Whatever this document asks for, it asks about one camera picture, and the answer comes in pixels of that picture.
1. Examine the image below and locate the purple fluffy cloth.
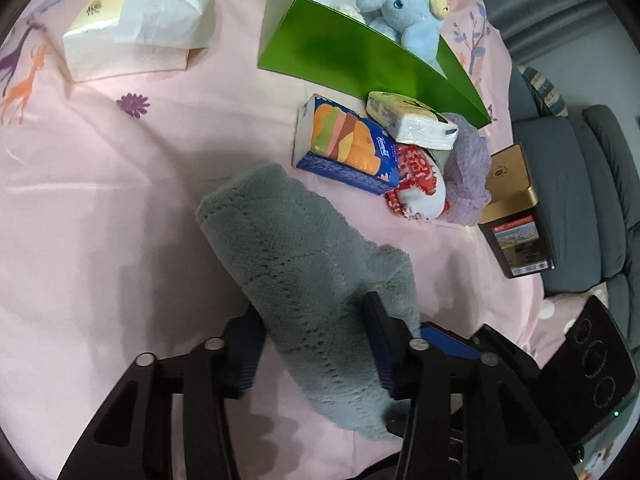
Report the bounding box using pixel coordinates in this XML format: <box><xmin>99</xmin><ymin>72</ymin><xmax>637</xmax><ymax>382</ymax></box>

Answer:
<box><xmin>432</xmin><ymin>112</ymin><xmax>493</xmax><ymax>226</ymax></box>

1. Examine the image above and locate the red and white fluffy sock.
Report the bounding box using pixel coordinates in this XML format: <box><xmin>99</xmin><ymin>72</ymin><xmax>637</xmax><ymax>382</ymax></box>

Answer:
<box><xmin>384</xmin><ymin>142</ymin><xmax>451</xmax><ymax>221</ymax></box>

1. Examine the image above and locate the grey fluffy towel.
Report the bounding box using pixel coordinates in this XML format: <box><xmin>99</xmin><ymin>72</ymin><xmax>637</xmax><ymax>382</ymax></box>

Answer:
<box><xmin>195</xmin><ymin>162</ymin><xmax>422</xmax><ymax>443</ymax></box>

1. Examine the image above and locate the large open tissue pack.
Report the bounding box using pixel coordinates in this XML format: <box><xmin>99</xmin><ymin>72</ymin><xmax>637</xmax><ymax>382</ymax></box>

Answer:
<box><xmin>62</xmin><ymin>0</ymin><xmax>216</xmax><ymax>83</ymax></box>

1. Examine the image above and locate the gold tin box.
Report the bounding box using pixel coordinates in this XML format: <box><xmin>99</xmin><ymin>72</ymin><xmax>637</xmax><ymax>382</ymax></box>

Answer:
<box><xmin>477</xmin><ymin>143</ymin><xmax>556</xmax><ymax>280</ymax></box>

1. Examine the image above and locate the blue tissue pack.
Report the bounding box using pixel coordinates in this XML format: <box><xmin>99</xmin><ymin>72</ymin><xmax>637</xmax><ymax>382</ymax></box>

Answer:
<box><xmin>292</xmin><ymin>93</ymin><xmax>401</xmax><ymax>196</ymax></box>

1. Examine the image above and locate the striped cushion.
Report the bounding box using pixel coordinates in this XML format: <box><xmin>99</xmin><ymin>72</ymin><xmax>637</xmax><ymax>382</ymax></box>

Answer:
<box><xmin>520</xmin><ymin>65</ymin><xmax>571</xmax><ymax>118</ymax></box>

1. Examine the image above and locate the blue elephant plush toy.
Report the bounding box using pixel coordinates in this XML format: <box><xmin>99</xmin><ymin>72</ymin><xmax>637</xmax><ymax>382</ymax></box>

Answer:
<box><xmin>356</xmin><ymin>0</ymin><xmax>451</xmax><ymax>67</ymax></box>

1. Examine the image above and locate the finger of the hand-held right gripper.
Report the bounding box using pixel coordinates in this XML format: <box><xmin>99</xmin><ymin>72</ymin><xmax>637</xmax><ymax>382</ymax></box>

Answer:
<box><xmin>420</xmin><ymin>323</ymin><xmax>543</xmax><ymax>387</ymax></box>

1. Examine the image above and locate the grey sofa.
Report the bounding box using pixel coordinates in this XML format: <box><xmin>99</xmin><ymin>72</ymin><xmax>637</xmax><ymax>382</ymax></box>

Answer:
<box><xmin>445</xmin><ymin>0</ymin><xmax>640</xmax><ymax>321</ymax></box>

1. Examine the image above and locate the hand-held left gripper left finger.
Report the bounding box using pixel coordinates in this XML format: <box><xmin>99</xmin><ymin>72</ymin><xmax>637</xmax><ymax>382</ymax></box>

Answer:
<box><xmin>57</xmin><ymin>309</ymin><xmax>268</xmax><ymax>480</ymax></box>

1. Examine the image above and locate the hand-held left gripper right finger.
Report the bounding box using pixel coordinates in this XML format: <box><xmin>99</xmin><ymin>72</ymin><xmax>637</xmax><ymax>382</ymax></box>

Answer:
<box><xmin>362</xmin><ymin>291</ymin><xmax>577</xmax><ymax>480</ymax></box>

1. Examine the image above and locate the pink printed bedsheet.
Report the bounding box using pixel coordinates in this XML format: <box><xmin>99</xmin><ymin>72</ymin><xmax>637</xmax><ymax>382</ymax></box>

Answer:
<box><xmin>0</xmin><ymin>0</ymin><xmax>621</xmax><ymax>480</ymax></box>

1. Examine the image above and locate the green cardboard box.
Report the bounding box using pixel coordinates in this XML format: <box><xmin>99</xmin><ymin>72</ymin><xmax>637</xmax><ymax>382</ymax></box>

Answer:
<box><xmin>257</xmin><ymin>0</ymin><xmax>493</xmax><ymax>131</ymax></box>

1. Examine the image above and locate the small white tissue pack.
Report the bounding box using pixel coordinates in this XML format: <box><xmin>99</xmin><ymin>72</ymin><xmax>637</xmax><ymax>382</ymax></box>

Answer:
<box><xmin>366</xmin><ymin>91</ymin><xmax>459</xmax><ymax>151</ymax></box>

